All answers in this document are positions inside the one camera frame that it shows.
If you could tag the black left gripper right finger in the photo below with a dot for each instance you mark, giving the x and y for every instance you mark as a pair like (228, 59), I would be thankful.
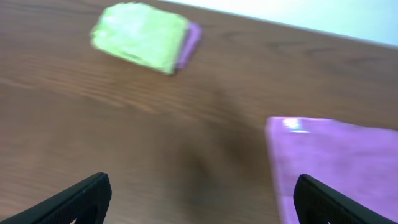
(317, 203)

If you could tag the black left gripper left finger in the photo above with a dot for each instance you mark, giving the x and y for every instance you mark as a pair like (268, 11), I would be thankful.
(86, 202)

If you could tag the purple microfiber cloth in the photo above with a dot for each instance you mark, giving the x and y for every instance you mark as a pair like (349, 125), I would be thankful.
(359, 162)

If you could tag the folded green cloth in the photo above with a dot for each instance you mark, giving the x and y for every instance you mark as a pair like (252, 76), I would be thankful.
(141, 34)

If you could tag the folded purple cloth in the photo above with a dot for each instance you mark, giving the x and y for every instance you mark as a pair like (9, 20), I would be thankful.
(192, 38)

